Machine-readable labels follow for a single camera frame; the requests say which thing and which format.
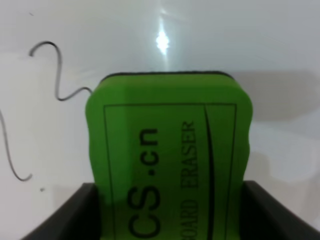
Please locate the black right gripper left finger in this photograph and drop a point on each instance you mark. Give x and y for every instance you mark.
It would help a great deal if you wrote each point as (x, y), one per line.
(77, 219)

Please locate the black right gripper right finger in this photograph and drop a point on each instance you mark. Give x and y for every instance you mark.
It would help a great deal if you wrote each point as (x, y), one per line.
(262, 217)

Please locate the green whiteboard eraser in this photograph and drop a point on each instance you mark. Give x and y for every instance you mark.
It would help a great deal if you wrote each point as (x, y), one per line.
(168, 152)

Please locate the aluminium framed whiteboard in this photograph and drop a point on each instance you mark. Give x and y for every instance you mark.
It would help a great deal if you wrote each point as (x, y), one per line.
(270, 47)

